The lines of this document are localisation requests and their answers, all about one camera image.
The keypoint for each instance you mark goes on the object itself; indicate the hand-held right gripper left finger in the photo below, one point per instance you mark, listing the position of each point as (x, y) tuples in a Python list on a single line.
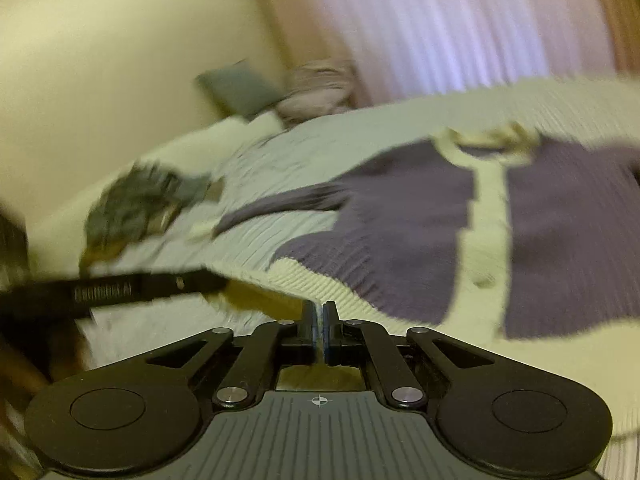
[(312, 330)]

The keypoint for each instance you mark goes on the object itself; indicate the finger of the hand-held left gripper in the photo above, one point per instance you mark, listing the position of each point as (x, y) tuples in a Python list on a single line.
[(185, 282)]

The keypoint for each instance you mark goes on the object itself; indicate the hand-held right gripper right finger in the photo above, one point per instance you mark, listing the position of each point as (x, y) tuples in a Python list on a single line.
[(329, 330)]

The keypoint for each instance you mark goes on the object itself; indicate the purple cardigan with cream trim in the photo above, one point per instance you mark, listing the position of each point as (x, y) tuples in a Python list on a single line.
[(410, 220)]

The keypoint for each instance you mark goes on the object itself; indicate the person's left forearm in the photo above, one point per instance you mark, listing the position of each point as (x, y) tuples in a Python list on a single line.
[(25, 365)]

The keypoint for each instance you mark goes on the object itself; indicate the dark patterned cloth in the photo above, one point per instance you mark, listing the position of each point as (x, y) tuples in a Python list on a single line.
[(135, 205)]

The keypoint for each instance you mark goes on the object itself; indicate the white pillow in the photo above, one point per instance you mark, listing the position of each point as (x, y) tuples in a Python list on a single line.
[(250, 127)]

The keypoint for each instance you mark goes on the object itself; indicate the bed with striped grey bedspread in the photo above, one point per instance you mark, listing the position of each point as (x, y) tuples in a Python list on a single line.
[(310, 160)]

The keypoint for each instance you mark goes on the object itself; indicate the grey pillow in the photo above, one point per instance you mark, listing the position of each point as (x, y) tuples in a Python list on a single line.
[(240, 87)]

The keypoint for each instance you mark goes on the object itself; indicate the pink crumpled cloth pile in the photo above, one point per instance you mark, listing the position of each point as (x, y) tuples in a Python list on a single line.
[(320, 90)]

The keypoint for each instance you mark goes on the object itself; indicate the pink curtain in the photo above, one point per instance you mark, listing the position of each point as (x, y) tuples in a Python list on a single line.
[(622, 15), (310, 20)]

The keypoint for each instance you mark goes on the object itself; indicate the white sheer curtain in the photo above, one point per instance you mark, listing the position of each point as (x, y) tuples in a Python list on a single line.
[(450, 25)]

